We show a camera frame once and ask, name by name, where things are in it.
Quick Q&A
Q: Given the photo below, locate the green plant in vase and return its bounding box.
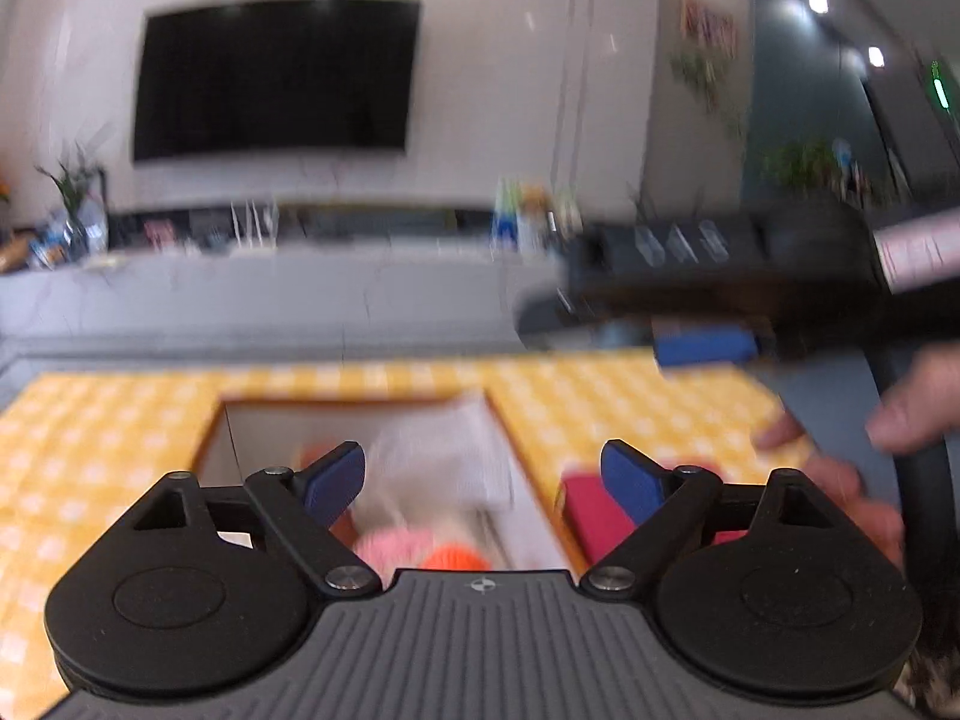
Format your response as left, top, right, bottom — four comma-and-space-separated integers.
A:
36, 143, 109, 262

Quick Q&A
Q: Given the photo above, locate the red box lid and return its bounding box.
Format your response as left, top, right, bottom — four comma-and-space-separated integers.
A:
558, 463, 752, 568

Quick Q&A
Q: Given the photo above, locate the white wifi router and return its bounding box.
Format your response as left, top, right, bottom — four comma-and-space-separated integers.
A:
229, 200, 280, 249

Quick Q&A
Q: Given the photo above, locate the black curved television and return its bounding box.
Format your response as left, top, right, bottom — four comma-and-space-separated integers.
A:
132, 0, 421, 163

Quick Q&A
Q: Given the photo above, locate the orange cardboard box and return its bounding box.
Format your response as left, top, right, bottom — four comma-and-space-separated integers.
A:
192, 392, 584, 575

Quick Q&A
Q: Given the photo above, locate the person right hand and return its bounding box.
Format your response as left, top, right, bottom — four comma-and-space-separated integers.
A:
754, 341, 958, 567

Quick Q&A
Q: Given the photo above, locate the yellow checkered cloth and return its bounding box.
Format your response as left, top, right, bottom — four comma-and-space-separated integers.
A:
2, 351, 805, 718

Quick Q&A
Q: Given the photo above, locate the pink fluffy toy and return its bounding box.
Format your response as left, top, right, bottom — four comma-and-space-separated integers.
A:
353, 527, 438, 585

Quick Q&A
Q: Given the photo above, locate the white marble tv console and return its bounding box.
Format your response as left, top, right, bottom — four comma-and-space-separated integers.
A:
2, 241, 563, 348

